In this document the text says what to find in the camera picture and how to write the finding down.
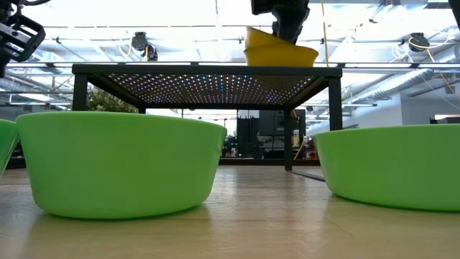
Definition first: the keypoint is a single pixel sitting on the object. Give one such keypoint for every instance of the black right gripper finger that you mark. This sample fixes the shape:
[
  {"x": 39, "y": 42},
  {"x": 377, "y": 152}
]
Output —
[{"x": 291, "y": 28}]

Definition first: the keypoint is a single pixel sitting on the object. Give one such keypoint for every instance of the yellow patterned mini bowl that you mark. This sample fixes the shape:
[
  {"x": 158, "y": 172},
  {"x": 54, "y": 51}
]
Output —
[
  {"x": 257, "y": 39},
  {"x": 280, "y": 57}
]

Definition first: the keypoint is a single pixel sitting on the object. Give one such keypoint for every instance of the green plastic mini bowl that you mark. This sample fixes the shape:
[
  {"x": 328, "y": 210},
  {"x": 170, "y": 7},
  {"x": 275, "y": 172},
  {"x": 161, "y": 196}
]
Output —
[
  {"x": 5, "y": 144},
  {"x": 118, "y": 162},
  {"x": 391, "y": 165}
]

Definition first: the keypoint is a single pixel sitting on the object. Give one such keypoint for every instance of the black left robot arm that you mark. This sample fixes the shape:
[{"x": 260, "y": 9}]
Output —
[{"x": 3, "y": 11}]

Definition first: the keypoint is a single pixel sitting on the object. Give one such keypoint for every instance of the black perforated metal rack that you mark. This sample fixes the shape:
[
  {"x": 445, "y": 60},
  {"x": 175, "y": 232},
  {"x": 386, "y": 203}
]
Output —
[{"x": 205, "y": 69}]

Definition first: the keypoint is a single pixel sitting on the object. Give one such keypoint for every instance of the black cabinet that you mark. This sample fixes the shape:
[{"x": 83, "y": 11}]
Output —
[{"x": 273, "y": 122}]

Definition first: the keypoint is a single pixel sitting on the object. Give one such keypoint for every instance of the potted green plant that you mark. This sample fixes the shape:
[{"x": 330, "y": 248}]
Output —
[{"x": 108, "y": 102}]

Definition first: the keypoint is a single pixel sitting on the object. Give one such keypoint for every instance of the black aluminium station frame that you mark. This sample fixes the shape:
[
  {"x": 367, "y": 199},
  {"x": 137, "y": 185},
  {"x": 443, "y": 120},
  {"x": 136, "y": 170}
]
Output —
[{"x": 251, "y": 162}]

